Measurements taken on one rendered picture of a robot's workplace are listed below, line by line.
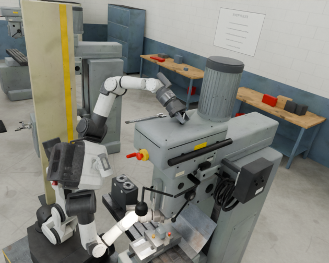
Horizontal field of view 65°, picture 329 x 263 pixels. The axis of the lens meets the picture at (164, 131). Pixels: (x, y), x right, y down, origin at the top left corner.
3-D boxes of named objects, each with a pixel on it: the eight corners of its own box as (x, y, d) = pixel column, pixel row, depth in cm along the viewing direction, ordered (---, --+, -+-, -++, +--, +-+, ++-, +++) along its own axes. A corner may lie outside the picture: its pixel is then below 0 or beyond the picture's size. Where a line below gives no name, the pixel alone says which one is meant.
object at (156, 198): (154, 211, 153) (157, 183, 143) (150, 206, 156) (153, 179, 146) (159, 208, 156) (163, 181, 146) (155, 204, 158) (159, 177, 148)
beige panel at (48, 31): (47, 218, 305) (20, 1, 198) (38, 198, 331) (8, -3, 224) (90, 201, 335) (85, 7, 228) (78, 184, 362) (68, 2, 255)
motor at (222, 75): (214, 125, 139) (228, 66, 124) (189, 111, 152) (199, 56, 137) (237, 118, 151) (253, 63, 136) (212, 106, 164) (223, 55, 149)
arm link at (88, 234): (87, 263, 143) (81, 228, 137) (80, 250, 154) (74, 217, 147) (106, 254, 149) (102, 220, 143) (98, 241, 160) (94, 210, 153)
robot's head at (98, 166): (97, 177, 143) (106, 177, 137) (91, 160, 142) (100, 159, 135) (106, 172, 147) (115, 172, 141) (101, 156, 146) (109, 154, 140)
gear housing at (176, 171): (172, 182, 133) (174, 166, 129) (145, 158, 149) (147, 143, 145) (215, 164, 153) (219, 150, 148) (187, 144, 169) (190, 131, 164)
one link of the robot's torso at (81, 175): (33, 192, 150) (58, 194, 125) (44, 135, 158) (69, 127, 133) (80, 195, 170) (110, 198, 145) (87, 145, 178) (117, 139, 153)
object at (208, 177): (194, 207, 160) (201, 174, 148) (169, 184, 176) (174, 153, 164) (214, 196, 171) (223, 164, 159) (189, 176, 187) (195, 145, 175)
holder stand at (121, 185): (124, 211, 208) (126, 192, 198) (110, 195, 222) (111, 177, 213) (137, 205, 215) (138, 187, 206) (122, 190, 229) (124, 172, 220)
